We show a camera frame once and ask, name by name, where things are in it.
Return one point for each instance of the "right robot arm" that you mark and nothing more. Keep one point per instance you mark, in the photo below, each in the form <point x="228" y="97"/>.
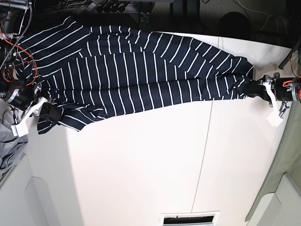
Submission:
<point x="11" y="47"/>

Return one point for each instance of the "black round stool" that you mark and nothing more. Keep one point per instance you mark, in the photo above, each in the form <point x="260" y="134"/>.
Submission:
<point x="234" y="25"/>

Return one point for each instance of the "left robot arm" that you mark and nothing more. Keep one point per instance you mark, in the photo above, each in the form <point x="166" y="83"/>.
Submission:
<point x="294" y="60"/>

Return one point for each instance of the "black power strip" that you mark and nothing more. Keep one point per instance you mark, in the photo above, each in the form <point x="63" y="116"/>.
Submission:
<point x="113" y="6"/>

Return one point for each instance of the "grey clothes pile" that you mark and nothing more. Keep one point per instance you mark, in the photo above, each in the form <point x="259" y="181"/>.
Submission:
<point x="11" y="147"/>

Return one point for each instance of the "white vent slot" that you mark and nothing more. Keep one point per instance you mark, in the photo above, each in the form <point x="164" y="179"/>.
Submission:
<point x="190" y="219"/>

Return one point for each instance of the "navy white striped t-shirt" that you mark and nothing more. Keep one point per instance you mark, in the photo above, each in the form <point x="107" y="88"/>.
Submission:
<point x="94" y="73"/>

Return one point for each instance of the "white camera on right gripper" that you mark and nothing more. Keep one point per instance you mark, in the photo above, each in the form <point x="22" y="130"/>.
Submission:
<point x="20" y="129"/>

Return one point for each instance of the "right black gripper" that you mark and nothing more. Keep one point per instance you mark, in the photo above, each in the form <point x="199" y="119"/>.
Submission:
<point x="22" y="97"/>

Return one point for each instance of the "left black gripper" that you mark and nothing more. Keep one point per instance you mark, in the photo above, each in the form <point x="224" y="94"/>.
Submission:
<point x="285" y="89"/>

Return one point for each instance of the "grey-green side panel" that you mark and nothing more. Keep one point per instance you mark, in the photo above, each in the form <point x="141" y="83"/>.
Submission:
<point x="286" y="157"/>

